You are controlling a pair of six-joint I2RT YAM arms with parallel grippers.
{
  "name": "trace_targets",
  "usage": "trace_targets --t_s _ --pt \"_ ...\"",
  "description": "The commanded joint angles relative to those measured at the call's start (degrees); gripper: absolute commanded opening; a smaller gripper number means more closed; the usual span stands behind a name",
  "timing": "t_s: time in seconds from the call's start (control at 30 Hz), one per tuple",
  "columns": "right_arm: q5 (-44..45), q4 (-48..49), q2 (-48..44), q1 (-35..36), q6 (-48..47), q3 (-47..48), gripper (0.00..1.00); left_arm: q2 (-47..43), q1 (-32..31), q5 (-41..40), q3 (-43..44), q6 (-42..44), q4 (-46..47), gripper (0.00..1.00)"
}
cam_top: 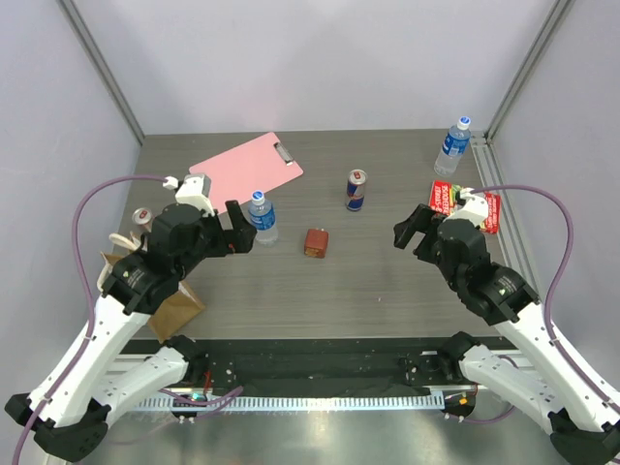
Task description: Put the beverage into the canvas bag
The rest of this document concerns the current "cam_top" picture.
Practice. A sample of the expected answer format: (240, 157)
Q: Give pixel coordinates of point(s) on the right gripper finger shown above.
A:
(424, 216)
(403, 233)

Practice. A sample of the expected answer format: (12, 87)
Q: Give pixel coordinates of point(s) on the red cube power adapter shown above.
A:
(315, 243)

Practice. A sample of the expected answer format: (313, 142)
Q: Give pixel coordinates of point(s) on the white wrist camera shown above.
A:
(472, 207)
(192, 190)

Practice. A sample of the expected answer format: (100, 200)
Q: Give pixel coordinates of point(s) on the red book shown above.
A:
(443, 199)

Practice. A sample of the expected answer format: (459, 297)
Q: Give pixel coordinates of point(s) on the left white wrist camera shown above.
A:
(192, 190)

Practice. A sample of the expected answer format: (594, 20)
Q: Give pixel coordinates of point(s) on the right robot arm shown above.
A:
(582, 425)

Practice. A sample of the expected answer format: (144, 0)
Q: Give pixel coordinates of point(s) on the red bull can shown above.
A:
(356, 183)
(142, 217)

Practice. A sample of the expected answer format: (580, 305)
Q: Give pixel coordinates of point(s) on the water bottle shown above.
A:
(262, 216)
(454, 145)

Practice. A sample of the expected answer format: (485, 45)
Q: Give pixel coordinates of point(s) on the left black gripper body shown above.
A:
(215, 241)

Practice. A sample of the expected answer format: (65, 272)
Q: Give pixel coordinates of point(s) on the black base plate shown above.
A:
(319, 368)

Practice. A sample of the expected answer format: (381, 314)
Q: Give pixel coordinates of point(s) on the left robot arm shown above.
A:
(72, 410)

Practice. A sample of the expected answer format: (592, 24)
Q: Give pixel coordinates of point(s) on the pink clipboard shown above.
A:
(260, 164)

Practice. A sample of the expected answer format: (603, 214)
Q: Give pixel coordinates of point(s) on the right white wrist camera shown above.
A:
(472, 207)

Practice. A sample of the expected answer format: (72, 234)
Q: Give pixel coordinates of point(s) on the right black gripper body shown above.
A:
(426, 249)

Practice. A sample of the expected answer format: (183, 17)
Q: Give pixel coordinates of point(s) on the slotted cable duct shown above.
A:
(161, 403)

